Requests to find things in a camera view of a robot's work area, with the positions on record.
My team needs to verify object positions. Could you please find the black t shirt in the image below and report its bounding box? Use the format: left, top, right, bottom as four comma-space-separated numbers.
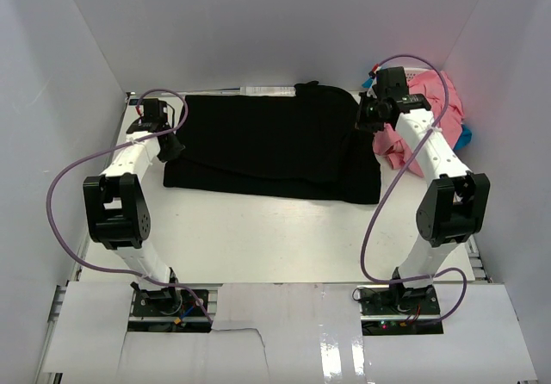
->
163, 82, 381, 205

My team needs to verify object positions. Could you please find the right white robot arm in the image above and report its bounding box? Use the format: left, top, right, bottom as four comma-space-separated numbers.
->
358, 67, 490, 314

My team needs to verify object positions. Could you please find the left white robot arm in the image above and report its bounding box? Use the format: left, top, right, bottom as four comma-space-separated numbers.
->
83, 98, 183, 314

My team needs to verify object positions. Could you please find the white perforated laundry basket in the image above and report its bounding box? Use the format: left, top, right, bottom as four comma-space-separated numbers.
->
405, 67, 426, 81

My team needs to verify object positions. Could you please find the blue t shirt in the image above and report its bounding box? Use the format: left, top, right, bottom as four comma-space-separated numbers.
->
374, 71, 472, 156

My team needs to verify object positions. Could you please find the printed paper at back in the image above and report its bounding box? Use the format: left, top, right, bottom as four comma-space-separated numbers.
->
240, 86, 295, 96

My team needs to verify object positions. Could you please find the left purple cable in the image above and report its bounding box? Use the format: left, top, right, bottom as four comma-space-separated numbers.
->
46, 87, 214, 323

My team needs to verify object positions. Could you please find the purple cable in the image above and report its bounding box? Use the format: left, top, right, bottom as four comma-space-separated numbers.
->
360, 54, 469, 327
46, 87, 214, 323

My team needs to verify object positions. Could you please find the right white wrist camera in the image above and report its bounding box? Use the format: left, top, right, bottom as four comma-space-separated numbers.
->
368, 65, 381, 79

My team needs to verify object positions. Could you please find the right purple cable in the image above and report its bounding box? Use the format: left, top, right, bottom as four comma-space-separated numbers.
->
360, 54, 469, 327

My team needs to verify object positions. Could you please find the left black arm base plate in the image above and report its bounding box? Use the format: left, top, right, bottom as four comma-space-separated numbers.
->
127, 282, 214, 333

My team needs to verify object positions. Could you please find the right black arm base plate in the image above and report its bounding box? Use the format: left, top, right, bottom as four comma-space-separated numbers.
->
351, 286, 444, 337

